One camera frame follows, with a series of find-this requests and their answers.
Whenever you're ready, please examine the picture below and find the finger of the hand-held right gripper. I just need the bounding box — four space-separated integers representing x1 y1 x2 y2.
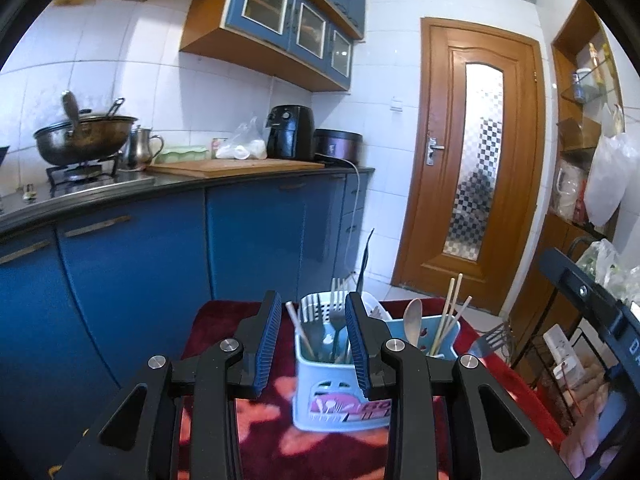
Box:
540 247 627 332

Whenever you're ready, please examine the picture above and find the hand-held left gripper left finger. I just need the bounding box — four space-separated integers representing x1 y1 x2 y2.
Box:
56 290 284 480

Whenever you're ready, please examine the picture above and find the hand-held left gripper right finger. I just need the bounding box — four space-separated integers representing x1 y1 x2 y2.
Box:
344 290 572 480

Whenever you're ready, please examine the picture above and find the white plastic fork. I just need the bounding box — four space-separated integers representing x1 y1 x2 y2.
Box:
285 301 315 357

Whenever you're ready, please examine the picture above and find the light blue utensil box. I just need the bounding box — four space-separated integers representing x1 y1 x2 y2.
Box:
294 292 462 432

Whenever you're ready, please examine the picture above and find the beige spoon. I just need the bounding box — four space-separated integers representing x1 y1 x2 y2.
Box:
402 298 425 347

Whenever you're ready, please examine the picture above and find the person's right hand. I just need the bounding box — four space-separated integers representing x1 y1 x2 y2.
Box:
559 381 630 479

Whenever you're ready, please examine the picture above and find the white power strip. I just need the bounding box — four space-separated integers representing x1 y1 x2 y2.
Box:
542 324 586 387

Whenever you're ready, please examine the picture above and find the black flat tool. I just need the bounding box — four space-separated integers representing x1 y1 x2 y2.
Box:
352 228 376 294

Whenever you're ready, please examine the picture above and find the red and peach printed blanket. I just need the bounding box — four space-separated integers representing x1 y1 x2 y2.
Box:
172 297 568 480

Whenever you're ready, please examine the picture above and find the white plastic bag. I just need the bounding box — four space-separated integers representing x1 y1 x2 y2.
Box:
584 105 640 229

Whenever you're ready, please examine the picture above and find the wooden door with glass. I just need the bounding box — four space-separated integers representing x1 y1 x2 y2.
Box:
391 17 546 317

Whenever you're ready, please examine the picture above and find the wooden shelf unit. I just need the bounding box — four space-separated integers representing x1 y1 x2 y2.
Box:
505 0 640 361

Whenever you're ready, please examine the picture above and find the black countertop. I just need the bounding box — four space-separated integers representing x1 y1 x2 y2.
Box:
0 162 376 233

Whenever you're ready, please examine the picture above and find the wooden cutting board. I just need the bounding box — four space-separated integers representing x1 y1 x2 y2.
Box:
147 157 326 179

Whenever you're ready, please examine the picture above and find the dark rice cooker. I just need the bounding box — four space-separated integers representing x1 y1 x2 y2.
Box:
314 129 363 165

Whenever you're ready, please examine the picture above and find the clear plastic bag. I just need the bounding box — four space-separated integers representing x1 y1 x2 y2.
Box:
215 117 269 161

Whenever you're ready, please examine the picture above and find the green container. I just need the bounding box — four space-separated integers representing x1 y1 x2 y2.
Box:
155 145 209 165

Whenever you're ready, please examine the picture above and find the black air fryer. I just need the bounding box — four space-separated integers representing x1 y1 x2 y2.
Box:
266 105 316 161

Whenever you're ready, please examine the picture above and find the metal kettle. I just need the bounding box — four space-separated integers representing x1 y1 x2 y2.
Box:
125 126 165 170

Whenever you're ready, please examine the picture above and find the gas stove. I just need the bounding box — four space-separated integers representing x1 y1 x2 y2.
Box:
46 155 156 199

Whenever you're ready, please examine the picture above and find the large dark wok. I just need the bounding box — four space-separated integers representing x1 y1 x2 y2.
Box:
32 91 139 167

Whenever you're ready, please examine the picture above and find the black wire rack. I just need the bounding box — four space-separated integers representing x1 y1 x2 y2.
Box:
507 236 601 431

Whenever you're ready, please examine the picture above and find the white power cable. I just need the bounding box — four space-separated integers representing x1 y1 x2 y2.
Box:
345 160 367 281

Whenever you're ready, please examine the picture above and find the metal door handle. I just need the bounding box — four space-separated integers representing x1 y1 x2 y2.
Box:
425 136 446 167

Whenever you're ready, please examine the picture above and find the blue wall cabinet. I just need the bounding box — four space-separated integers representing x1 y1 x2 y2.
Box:
178 0 368 93

